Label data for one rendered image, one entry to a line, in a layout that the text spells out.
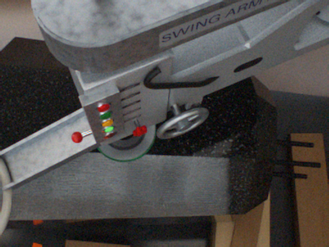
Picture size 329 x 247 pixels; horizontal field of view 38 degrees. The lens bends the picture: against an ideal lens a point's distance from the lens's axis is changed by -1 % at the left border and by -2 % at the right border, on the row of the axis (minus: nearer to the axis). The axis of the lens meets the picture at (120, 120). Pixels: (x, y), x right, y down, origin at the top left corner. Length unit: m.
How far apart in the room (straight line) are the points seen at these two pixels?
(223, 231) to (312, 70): 1.05
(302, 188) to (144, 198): 0.96
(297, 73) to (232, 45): 1.60
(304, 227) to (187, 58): 1.45
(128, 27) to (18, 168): 0.88
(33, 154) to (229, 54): 0.73
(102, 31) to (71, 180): 0.98
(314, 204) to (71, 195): 1.22
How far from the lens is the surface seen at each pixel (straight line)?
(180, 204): 1.76
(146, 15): 0.83
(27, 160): 1.58
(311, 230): 2.44
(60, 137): 1.54
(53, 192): 1.77
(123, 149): 1.62
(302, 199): 2.44
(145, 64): 0.96
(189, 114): 1.21
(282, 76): 2.71
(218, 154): 1.66
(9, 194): 1.57
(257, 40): 1.17
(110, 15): 0.84
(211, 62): 1.15
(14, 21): 2.87
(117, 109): 1.05
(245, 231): 2.23
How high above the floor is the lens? 2.39
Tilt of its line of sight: 72 degrees down
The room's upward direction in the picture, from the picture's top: 9 degrees counter-clockwise
